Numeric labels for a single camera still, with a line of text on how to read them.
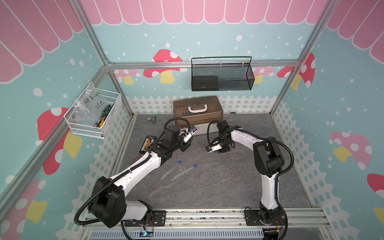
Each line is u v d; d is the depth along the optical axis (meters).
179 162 0.95
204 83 0.88
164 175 0.88
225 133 0.74
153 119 1.16
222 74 0.95
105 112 0.74
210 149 0.87
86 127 0.64
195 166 0.92
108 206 0.41
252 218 0.74
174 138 0.61
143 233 0.72
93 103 0.72
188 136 0.70
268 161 0.55
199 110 0.94
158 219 0.74
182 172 0.89
